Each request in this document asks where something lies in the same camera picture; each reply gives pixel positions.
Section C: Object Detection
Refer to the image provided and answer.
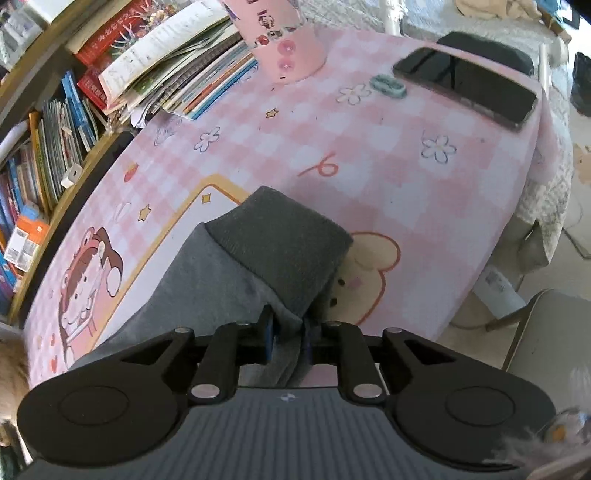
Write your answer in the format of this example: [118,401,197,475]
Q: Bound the pink checked cartoon tablecloth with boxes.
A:
[23,31,557,388]

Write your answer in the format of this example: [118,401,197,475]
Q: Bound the orange and white box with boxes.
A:
[4,216,50,271]

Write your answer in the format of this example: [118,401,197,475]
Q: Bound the beige plush toy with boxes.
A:
[455,0,542,20]

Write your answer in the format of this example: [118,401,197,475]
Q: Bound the row of shelved books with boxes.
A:
[0,71,100,315]

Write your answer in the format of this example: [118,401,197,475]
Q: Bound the black seat cushion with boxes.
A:
[436,31,536,78]

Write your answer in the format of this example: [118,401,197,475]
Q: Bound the white lace table cover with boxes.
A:
[503,44,575,273]

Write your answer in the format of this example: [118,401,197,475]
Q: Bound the white charger plug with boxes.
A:
[60,163,84,188]

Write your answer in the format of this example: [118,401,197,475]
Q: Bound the white metal pole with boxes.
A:
[382,0,403,36]

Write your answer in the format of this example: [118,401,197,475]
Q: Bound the grey garment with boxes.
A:
[69,186,355,388]

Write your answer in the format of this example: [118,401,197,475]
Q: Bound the wooden bookshelf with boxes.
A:
[0,0,137,326]

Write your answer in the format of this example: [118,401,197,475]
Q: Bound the pink sticker-covered cup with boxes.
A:
[219,0,327,85]

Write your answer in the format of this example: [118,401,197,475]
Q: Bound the teal hair clip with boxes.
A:
[369,74,408,98]

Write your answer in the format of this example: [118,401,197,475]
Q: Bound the black smartphone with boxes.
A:
[392,46,539,133]

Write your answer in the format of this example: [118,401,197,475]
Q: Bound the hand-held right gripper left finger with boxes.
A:
[121,304,278,403]

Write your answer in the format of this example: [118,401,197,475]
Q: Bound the grey folding chair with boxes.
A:
[485,288,591,386]

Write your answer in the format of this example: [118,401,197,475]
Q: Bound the white paper bag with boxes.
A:
[471,268,528,325]

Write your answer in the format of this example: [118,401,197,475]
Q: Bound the stack of books and magazines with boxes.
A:
[69,0,260,129]

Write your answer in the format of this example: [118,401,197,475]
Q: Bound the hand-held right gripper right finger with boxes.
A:
[299,319,455,405]

